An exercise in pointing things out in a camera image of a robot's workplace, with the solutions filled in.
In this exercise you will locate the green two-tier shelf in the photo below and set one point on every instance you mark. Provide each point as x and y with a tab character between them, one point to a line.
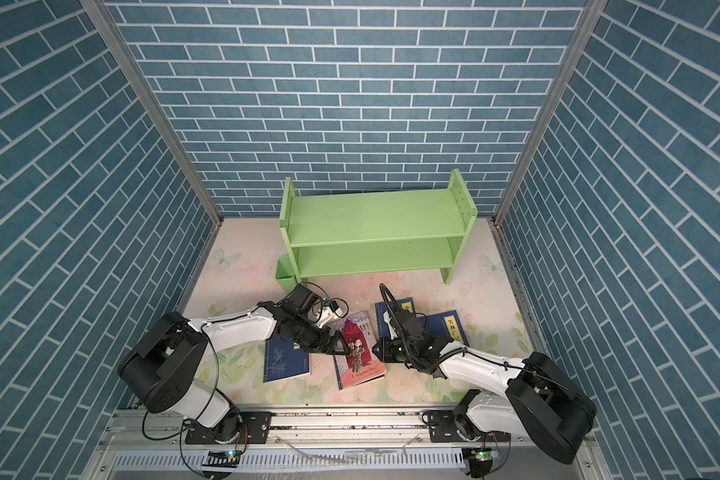
377	232

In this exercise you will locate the red pink illustrated book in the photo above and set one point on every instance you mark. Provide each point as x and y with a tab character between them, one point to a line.
360	365

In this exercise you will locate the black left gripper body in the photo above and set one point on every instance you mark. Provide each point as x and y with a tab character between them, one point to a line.
311	335

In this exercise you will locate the small green box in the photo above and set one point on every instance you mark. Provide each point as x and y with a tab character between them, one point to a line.
285	275

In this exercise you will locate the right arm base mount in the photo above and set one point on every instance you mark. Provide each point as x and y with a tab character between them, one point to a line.
445	426

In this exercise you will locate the aluminium corner frame post left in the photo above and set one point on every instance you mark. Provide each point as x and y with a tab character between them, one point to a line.
106	27

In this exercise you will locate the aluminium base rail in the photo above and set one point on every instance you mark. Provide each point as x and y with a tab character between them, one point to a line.
309	439

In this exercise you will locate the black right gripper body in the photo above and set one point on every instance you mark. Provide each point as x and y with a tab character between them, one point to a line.
395	351

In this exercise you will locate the blue book far right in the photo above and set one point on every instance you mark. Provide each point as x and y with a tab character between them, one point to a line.
446	324

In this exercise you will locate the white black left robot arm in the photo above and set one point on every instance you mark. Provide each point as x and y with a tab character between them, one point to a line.
161	369

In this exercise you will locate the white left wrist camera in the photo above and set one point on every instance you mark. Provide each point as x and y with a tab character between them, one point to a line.
330	311

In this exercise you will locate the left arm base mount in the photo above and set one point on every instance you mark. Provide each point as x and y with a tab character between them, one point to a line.
235	428

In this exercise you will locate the blue book left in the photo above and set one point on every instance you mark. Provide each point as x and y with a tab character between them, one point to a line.
284	359

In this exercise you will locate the aluminium corner frame post right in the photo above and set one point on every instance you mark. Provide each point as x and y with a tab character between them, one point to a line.
572	55

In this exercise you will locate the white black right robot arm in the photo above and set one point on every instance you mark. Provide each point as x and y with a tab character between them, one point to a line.
529	397

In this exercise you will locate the aluminium corner frame post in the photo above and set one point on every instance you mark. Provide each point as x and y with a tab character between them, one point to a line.
572	55
106	27

